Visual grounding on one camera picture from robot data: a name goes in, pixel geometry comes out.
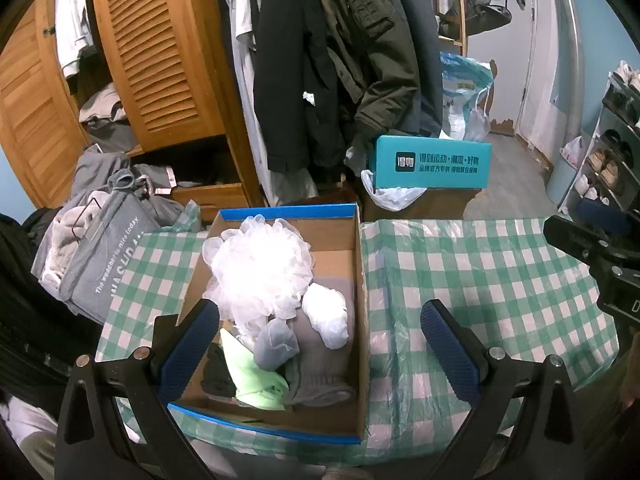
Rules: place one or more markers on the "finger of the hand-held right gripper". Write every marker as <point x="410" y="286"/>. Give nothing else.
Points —
<point x="570" y="237"/>
<point x="600" y="215"/>

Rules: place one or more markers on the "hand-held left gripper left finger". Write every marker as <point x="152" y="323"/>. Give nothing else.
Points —
<point x="190" y="355"/>

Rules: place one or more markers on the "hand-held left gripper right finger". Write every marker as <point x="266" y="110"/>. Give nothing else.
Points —
<point x="450" y="355"/>

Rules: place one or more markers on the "black sock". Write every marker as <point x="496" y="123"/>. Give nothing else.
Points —
<point x="220" y="375"/>

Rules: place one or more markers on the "lime green sock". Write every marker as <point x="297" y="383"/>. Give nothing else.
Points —
<point x="255" y="385"/>

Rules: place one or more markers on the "grey sock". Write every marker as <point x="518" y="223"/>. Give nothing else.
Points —
<point x="275" y="345"/>

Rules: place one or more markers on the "white mesh bath pouf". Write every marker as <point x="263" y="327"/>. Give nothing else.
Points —
<point x="255" y="270"/>

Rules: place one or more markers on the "white sock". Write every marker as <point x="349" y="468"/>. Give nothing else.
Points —
<point x="325" y="315"/>

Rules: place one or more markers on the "blue cardboard box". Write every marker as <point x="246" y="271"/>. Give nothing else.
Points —
<point x="340" y="270"/>

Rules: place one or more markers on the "shoe rack with shoes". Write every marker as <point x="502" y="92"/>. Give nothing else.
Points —
<point x="610" y="170"/>

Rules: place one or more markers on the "light blue trash bin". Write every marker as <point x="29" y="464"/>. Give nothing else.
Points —
<point x="560" y="185"/>

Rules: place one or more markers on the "white bin bag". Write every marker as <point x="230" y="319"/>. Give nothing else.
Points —
<point x="572" y="152"/>

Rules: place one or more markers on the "green checkered tablecloth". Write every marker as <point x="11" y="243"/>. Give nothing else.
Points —
<point x="450" y="270"/>

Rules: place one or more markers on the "grey printed laundry bag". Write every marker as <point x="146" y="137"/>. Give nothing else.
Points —
<point x="115" y="260"/>

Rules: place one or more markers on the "brown cardboard box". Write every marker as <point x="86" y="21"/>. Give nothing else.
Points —
<point x="440" y="205"/>

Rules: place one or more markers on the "white door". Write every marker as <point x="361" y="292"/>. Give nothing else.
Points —
<point x="550" y="85"/>

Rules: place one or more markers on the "clear plastic bag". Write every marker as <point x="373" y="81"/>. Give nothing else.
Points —
<point x="477" y="125"/>

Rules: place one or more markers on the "teal shoebox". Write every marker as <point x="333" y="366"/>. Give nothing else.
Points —
<point x="430" y="165"/>

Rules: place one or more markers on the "wooden wardrobe drawer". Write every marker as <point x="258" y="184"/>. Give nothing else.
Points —
<point x="210" y="197"/>

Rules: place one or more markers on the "black bag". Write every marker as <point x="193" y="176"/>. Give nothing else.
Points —
<point x="30" y="320"/>

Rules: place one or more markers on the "pale clothes bundle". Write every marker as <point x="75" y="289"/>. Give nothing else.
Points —
<point x="65" y="240"/>

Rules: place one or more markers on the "person's pale clothing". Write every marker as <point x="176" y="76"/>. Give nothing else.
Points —
<point x="25" y="425"/>

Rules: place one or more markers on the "blue and white plastic bag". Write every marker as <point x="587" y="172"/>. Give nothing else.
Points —
<point x="460" y="90"/>

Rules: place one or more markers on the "grey garment with pink trim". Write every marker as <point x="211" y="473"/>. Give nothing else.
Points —
<point x="100" y="170"/>

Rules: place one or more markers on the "blue-grey hanging jacket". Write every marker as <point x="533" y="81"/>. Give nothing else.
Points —
<point x="420" y="60"/>

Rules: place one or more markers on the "wooden shelf rack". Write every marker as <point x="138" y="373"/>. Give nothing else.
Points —
<point x="460" y="20"/>

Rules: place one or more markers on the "folded grey clothes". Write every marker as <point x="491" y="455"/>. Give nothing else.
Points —
<point x="105" y="110"/>

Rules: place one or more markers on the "olive green hanging jacket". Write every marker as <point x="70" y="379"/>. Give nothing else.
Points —
<point x="370" y="35"/>

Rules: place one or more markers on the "wooden wardrobe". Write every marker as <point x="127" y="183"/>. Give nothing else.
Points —
<point x="30" y="110"/>

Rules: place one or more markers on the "louvred wooden wardrobe door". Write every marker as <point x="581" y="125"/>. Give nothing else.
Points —
<point x="150" y="60"/>

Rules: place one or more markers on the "black hanging jacket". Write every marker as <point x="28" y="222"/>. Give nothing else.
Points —
<point x="290" y="70"/>

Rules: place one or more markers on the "white hanging shirt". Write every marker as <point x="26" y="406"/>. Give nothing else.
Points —
<point x="245" y="20"/>

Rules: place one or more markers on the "white garment in wardrobe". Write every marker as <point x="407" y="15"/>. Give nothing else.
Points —
<point x="70" y="20"/>

